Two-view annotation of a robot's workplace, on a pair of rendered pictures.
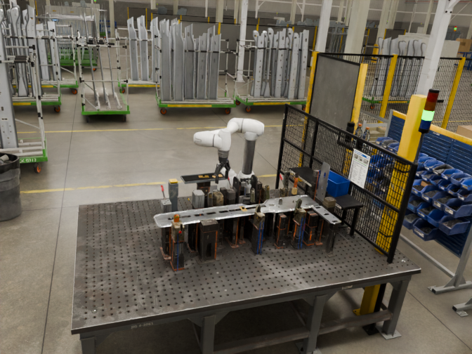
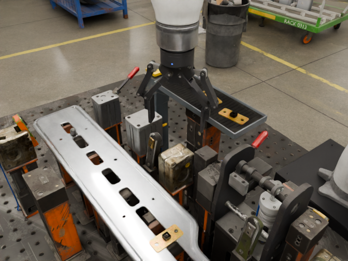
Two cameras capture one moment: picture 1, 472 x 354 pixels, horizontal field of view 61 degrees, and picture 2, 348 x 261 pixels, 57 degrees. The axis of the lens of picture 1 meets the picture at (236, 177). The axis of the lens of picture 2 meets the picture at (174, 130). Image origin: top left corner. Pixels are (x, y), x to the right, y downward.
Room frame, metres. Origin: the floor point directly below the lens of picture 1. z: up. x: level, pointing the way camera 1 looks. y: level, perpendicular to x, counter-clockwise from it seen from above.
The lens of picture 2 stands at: (2.76, -0.53, 1.69)
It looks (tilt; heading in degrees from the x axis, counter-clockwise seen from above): 38 degrees down; 76
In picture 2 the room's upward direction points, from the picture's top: straight up
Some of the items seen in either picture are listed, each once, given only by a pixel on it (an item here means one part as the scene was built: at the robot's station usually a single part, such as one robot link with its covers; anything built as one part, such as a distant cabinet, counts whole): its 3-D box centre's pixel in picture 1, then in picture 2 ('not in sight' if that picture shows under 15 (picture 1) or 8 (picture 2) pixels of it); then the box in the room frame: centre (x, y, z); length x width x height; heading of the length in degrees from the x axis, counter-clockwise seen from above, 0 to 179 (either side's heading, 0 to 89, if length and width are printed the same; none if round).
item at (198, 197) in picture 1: (197, 215); (147, 164); (2.87, 0.29, 0.90); 0.13 x 0.10 x 0.41; 24
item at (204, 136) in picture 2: (202, 202); (201, 155); (3.06, 0.27, 0.92); 0.10 x 0.08 x 0.45; 114
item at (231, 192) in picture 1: (229, 210); (212, 216); (3.02, 0.03, 0.89); 0.13 x 0.11 x 0.38; 24
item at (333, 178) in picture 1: (330, 182); not in sight; (3.31, -0.86, 1.10); 0.30 x 0.17 x 0.13; 32
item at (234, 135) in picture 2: (204, 177); (205, 99); (3.06, 0.27, 1.16); 0.37 x 0.14 x 0.02; 114
